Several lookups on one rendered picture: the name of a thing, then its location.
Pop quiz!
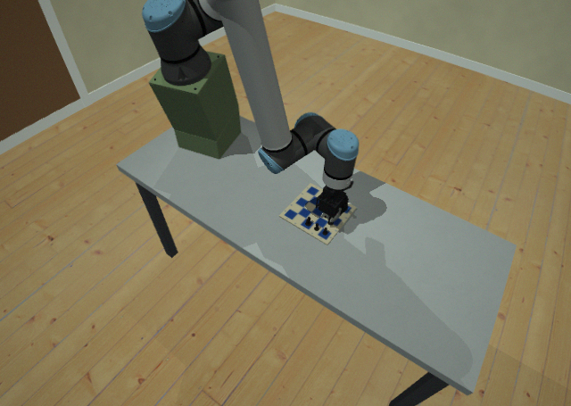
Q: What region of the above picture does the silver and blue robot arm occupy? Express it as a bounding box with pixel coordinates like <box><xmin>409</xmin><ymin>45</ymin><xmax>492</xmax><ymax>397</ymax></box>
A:
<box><xmin>142</xmin><ymin>0</ymin><xmax>359</xmax><ymax>191</ymax></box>

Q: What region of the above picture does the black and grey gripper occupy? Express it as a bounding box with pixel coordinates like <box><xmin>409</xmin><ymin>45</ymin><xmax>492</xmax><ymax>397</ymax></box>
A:
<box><xmin>316</xmin><ymin>186</ymin><xmax>348</xmax><ymax>223</ymax></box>

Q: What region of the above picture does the blue and cream chessboard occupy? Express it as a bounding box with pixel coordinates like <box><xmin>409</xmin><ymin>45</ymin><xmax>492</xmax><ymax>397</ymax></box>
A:
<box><xmin>279</xmin><ymin>183</ymin><xmax>357</xmax><ymax>245</ymax></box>

